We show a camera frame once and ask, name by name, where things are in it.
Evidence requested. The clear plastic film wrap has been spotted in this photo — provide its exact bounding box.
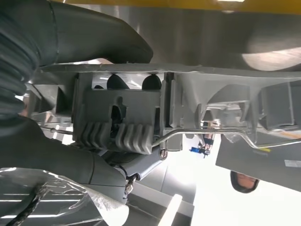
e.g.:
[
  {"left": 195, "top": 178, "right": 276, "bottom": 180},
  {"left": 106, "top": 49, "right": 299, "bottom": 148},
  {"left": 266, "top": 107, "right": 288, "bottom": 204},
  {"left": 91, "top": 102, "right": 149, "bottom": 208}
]
[{"left": 0, "top": 167, "right": 130, "bottom": 226}]

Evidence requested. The person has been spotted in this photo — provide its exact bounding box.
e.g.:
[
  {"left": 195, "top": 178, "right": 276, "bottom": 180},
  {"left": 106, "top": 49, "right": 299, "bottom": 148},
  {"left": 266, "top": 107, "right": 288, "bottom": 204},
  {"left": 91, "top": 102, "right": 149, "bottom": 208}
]
[{"left": 229, "top": 169, "right": 260, "bottom": 194}]

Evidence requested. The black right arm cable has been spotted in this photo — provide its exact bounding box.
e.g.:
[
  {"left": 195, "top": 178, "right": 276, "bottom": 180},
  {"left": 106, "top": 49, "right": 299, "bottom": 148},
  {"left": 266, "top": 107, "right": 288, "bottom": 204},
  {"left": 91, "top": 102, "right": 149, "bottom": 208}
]
[{"left": 7, "top": 184, "right": 51, "bottom": 226}]

